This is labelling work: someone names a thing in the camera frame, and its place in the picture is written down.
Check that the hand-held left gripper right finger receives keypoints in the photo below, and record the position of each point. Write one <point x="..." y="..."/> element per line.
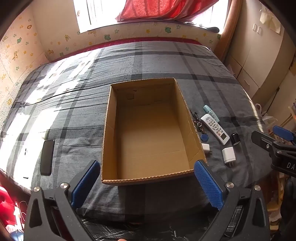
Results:
<point x="209" y="183"/>

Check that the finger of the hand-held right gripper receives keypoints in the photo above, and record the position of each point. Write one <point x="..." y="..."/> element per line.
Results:
<point x="263" y="140"/>
<point x="283" y="132"/>

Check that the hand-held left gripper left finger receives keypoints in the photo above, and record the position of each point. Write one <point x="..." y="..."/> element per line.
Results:
<point x="85" y="184"/>

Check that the small black cylinder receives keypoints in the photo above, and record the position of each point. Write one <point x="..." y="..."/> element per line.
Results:
<point x="235" y="138"/>

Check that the white remote control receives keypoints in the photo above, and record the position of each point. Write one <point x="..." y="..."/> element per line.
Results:
<point x="215" y="128"/>

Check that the teal cosmetic bottle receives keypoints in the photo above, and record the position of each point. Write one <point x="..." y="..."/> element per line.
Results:
<point x="206" y="108"/>

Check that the brown cardboard box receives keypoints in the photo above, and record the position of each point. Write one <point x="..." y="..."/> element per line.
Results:
<point x="150" y="139"/>

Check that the white plastic bag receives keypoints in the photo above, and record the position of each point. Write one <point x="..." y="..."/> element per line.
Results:
<point x="268" y="119"/>

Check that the white plug charger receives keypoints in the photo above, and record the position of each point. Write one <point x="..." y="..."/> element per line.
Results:
<point x="228" y="155"/>

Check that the small white cube charger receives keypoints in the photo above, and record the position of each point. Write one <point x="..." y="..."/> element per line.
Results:
<point x="205" y="147"/>

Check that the blue round key fob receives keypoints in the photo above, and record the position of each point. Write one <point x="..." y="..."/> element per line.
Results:
<point x="204" y="138"/>

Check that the black smartphone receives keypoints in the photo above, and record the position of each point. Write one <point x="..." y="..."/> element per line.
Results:
<point x="47" y="157"/>

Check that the dark plaid cloth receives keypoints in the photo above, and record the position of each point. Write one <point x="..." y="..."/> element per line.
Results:
<point x="138" y="228"/>

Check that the beige wardrobe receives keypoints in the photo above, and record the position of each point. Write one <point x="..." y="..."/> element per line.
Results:
<point x="259" y="58"/>

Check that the red floral blanket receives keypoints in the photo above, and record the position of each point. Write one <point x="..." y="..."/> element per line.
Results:
<point x="8" y="199"/>

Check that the grey plaid bed sheet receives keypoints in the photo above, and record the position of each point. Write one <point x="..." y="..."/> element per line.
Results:
<point x="69" y="104"/>

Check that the white hanging bag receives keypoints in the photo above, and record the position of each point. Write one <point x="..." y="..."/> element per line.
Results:
<point x="269" y="19"/>

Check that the dark grey cloth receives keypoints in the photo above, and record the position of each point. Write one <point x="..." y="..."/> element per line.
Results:
<point x="210" y="29"/>

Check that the red curtain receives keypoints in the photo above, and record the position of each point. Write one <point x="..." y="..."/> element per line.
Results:
<point x="161" y="9"/>

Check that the window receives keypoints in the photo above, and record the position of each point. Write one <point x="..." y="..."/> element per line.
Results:
<point x="97" y="14"/>

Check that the wooden frame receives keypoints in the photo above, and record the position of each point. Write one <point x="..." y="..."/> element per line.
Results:
<point x="231" y="27"/>

